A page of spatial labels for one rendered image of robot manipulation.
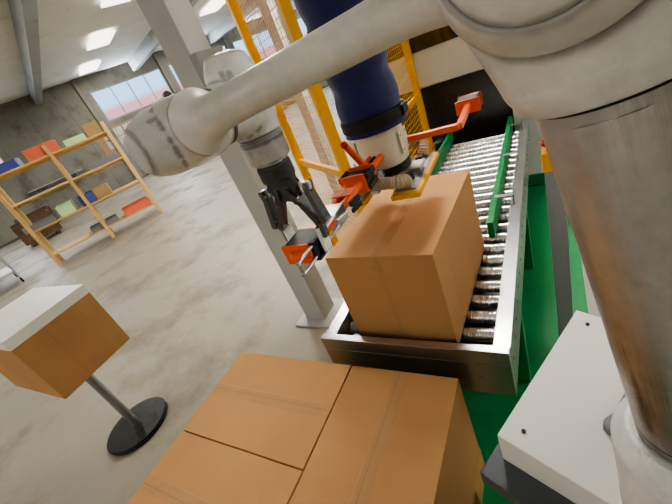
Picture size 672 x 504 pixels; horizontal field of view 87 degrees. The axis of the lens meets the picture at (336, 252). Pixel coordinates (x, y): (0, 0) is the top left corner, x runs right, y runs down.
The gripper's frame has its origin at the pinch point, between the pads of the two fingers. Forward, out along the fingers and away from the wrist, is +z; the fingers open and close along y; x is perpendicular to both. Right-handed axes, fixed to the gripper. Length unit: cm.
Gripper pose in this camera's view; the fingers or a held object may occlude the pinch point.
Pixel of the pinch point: (309, 241)
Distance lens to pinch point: 84.4
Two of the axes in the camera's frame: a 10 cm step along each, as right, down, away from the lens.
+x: -4.0, 5.8, -7.1
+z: 3.5, 8.1, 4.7
